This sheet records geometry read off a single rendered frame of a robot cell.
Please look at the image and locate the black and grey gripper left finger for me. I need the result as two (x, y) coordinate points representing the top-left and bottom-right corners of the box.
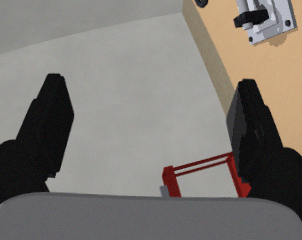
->
(0, 73), (74, 204)

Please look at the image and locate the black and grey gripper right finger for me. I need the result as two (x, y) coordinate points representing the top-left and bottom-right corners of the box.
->
(226, 79), (302, 221)

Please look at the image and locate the grey metal base plate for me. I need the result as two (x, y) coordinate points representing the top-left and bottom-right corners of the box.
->
(247, 0), (297, 45)

